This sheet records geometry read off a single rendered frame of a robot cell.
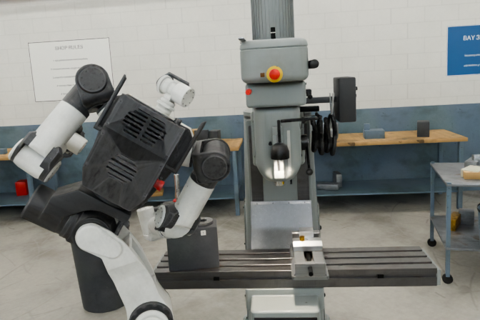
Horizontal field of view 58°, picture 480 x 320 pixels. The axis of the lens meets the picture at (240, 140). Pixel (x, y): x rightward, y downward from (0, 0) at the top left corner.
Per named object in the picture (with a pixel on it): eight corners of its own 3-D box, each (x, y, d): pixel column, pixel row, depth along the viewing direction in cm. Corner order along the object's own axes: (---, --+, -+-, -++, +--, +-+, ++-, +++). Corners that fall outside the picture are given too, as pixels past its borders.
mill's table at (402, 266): (442, 286, 179) (443, 268, 178) (149, 289, 191) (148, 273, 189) (423, 261, 202) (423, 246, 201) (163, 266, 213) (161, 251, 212)
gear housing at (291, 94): (307, 105, 172) (306, 80, 170) (246, 108, 174) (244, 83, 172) (302, 100, 205) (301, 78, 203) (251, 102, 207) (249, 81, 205)
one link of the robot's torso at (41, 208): (14, 223, 126) (45, 171, 126) (26, 210, 138) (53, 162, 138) (103, 263, 133) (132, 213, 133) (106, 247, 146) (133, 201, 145)
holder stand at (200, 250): (219, 267, 190) (216, 223, 187) (168, 271, 189) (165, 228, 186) (218, 256, 202) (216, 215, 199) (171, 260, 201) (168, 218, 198)
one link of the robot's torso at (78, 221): (58, 243, 129) (78, 209, 129) (66, 228, 142) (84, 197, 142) (98, 262, 132) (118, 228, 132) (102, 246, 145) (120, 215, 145)
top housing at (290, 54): (310, 80, 161) (308, 36, 158) (240, 84, 163) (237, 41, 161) (303, 78, 207) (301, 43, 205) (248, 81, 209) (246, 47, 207)
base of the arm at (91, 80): (92, 114, 125) (123, 91, 129) (62, 79, 124) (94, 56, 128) (93, 123, 139) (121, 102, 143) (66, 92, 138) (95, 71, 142)
